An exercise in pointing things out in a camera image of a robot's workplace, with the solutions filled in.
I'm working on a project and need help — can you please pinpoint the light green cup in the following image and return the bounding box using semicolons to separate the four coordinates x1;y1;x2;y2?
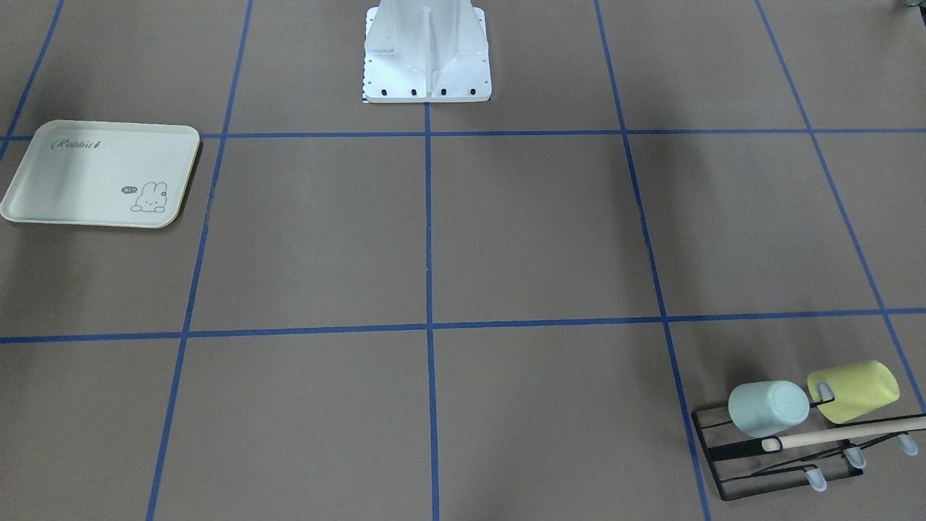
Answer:
728;380;810;438

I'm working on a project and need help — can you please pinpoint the cream rabbit tray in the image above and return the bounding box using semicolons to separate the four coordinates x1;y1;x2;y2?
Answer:
2;121;201;229

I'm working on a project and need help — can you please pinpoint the yellow cup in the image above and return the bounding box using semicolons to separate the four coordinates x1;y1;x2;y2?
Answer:
807;360;900;423

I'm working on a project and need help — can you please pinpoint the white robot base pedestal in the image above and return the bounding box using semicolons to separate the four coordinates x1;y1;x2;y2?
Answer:
362;1;493;103

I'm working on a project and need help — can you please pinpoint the black wire cup rack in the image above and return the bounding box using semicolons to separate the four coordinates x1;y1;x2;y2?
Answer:
692;397;865;501

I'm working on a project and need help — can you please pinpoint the wooden rack handle rod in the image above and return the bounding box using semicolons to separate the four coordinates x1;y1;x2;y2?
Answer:
762;415;925;452

